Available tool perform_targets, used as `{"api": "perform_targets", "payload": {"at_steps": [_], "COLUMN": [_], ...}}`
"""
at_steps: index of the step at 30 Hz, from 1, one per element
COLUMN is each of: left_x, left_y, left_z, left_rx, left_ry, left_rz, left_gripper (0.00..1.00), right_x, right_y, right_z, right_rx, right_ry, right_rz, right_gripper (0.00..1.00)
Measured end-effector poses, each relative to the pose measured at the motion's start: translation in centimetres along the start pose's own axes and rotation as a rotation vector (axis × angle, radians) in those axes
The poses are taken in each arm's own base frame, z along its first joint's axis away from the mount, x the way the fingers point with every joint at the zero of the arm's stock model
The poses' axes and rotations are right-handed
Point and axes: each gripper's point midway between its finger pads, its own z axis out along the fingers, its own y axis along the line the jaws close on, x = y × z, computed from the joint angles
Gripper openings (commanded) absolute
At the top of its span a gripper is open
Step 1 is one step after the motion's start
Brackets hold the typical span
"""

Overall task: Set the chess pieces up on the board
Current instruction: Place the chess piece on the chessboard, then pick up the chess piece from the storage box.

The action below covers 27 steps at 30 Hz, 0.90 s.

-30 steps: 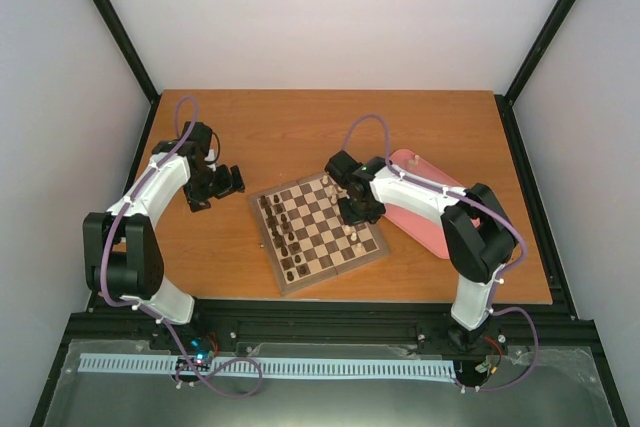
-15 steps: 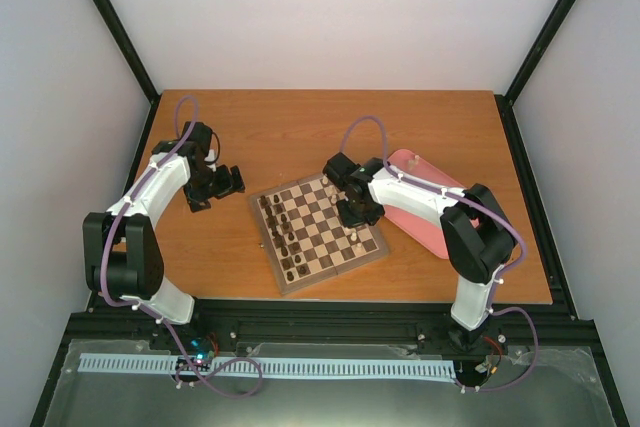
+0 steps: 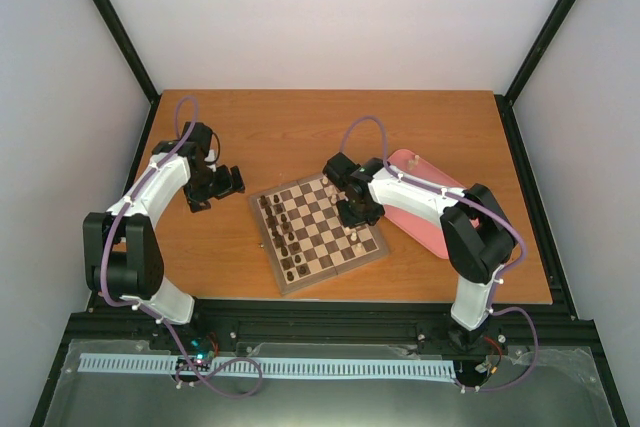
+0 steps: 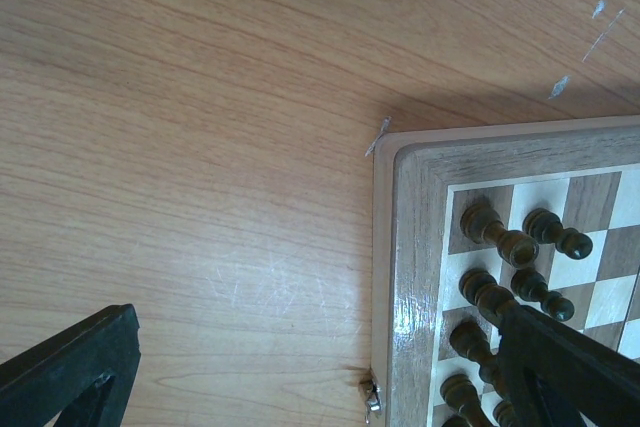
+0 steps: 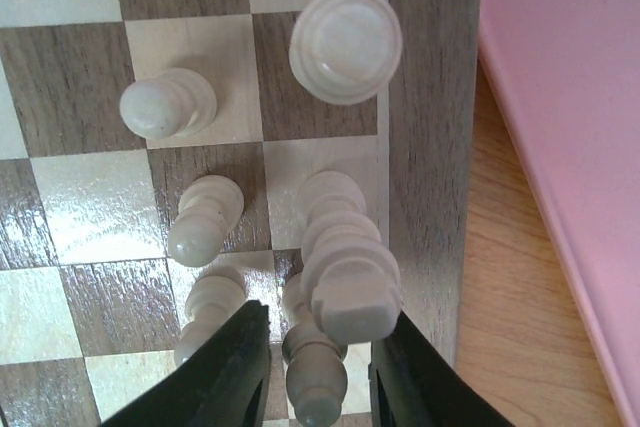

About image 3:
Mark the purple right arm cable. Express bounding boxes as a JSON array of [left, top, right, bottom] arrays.
[[340, 116, 540, 394]]

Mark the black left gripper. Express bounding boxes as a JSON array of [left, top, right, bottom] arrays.
[[186, 165, 246, 213]]

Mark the pink plastic tray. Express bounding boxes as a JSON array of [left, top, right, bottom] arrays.
[[380, 147, 481, 260]]

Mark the black frame post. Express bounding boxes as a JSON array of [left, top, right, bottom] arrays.
[[62, 0, 161, 101], [503, 0, 609, 101]]

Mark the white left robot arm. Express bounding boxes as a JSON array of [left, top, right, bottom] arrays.
[[83, 122, 245, 350]]

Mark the black aluminium base frame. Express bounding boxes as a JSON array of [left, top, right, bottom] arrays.
[[31, 95, 629, 426]]

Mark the black left frame post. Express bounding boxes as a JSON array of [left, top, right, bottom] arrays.
[[62, 0, 161, 101]]

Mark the light blue cable duct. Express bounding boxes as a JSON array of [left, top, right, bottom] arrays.
[[77, 353, 456, 383]]

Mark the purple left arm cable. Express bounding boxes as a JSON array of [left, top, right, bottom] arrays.
[[100, 95, 264, 397]]

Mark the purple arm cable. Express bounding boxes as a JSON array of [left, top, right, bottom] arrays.
[[340, 116, 540, 394], [100, 95, 264, 397]]

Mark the black right frame post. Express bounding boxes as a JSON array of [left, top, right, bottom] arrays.
[[503, 0, 609, 101]]

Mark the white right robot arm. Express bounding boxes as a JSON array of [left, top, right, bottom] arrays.
[[323, 152, 517, 331]]

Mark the wooden chess board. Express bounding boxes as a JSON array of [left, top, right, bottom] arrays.
[[249, 173, 389, 295]]

